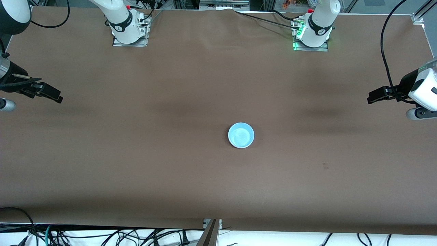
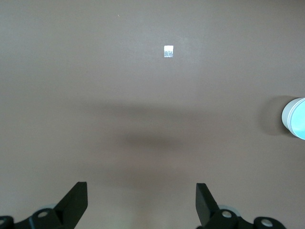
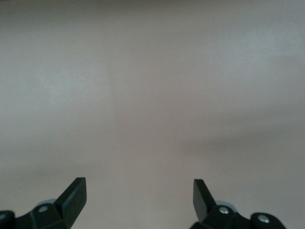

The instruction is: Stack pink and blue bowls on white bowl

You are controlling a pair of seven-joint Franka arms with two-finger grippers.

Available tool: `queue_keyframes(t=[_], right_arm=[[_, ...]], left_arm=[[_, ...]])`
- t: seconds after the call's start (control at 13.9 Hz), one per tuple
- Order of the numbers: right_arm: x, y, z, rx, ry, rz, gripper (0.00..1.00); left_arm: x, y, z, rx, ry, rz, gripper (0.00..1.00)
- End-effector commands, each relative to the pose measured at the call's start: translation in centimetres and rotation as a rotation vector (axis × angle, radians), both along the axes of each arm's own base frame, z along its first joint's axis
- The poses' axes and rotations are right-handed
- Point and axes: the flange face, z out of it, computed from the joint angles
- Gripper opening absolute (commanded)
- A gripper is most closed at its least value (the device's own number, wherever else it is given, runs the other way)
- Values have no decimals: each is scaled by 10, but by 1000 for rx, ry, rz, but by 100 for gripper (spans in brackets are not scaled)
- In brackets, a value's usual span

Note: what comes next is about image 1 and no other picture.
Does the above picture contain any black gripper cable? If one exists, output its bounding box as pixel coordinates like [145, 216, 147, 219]
[30, 0, 71, 28]
[380, 0, 415, 104]

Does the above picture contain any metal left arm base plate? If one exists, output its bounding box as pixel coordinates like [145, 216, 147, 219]
[293, 19, 329, 52]

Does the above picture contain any black looped floor cable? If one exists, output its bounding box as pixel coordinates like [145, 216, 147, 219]
[0, 207, 36, 238]

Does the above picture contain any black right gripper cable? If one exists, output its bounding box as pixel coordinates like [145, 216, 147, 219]
[30, 0, 71, 28]

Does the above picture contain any short black base cable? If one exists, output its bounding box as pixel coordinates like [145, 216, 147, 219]
[271, 10, 298, 20]

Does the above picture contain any brown table cover sheet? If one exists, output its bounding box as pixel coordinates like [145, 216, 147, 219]
[0, 6, 437, 236]

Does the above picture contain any silver frame rail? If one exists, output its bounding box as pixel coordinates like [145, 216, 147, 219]
[200, 0, 250, 11]

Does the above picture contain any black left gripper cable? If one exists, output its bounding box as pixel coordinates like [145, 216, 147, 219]
[380, 0, 415, 104]

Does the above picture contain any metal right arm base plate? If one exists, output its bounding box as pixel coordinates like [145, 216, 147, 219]
[113, 17, 148, 47]

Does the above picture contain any aluminium frame post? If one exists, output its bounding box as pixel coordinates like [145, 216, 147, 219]
[196, 219, 222, 246]

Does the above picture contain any orange background object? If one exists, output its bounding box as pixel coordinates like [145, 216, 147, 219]
[282, 0, 308, 9]

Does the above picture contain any long black base cable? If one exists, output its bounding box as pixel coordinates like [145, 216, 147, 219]
[234, 11, 301, 30]

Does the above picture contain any aluminium corner extrusion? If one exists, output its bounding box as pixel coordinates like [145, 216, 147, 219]
[411, 0, 437, 24]

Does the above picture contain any blue bowl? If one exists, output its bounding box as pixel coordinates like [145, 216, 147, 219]
[228, 122, 255, 149]

